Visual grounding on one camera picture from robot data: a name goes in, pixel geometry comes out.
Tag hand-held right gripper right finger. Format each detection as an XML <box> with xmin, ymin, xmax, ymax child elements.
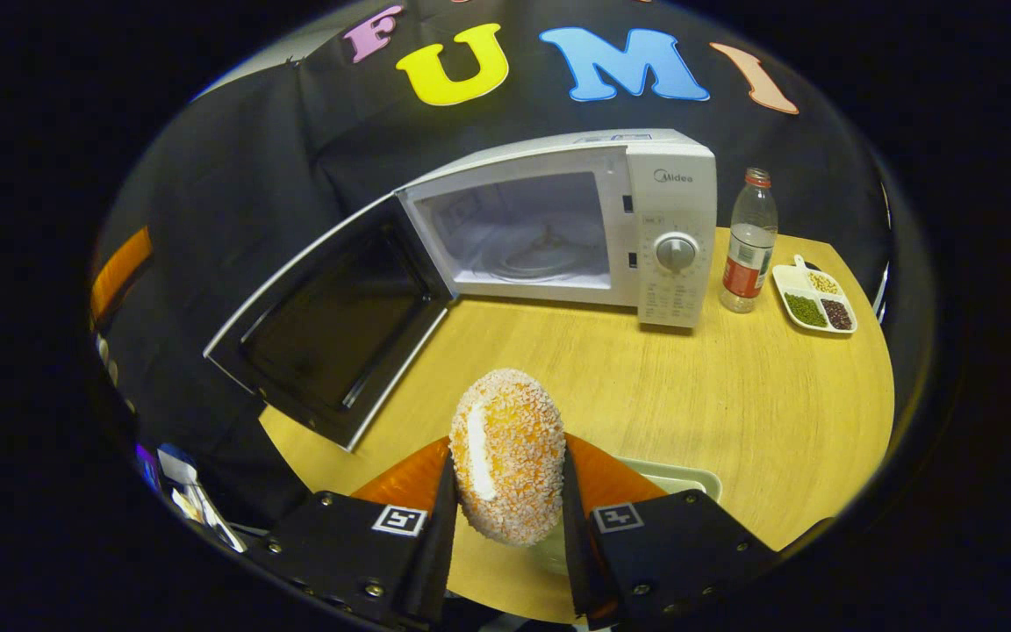
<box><xmin>561</xmin><ymin>433</ymin><xmax>778</xmax><ymax>628</ymax></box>

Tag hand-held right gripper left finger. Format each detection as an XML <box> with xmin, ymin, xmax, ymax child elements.
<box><xmin>251</xmin><ymin>436</ymin><xmax>460</xmax><ymax>628</ymax></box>

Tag crumb coated bread roll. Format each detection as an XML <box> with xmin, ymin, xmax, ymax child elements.
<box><xmin>450</xmin><ymin>369</ymin><xmax>568</xmax><ymax>547</ymax></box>

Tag white microwave oven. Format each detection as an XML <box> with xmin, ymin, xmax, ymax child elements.
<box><xmin>204</xmin><ymin>129</ymin><xmax>719</xmax><ymax>451</ymax></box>

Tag white square tray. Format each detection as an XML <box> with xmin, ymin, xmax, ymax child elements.
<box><xmin>534</xmin><ymin>456</ymin><xmax>723</xmax><ymax>576</ymax></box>

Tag black backdrop cloth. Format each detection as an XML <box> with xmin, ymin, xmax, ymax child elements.
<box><xmin>93</xmin><ymin>0</ymin><xmax>893</xmax><ymax>528</ymax></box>

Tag clear bottle with red label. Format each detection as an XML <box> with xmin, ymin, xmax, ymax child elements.
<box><xmin>720</xmin><ymin>168</ymin><xmax>779</xmax><ymax>314</ymax></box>

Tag white divided dish with beans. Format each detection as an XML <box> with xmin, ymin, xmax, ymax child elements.
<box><xmin>772</xmin><ymin>255</ymin><xmax>858</xmax><ymax>335</ymax></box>

